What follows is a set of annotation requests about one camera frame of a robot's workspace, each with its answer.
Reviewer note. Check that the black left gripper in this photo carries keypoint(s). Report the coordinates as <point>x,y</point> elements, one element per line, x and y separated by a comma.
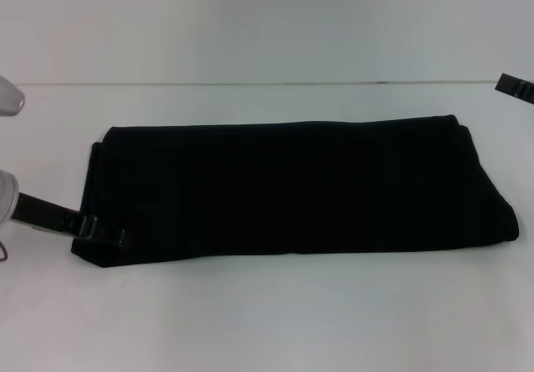
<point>41,215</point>

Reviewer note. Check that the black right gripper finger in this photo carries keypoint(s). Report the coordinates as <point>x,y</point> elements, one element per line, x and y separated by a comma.
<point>517,86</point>

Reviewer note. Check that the black t-shirt with white print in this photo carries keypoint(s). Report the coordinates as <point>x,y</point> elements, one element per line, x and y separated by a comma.
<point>292,188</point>

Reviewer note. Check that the white and silver left robot arm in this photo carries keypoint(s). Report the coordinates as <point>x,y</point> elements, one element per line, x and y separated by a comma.
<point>7,199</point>

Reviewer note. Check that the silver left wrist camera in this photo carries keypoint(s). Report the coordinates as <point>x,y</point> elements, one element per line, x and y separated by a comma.
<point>10,99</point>

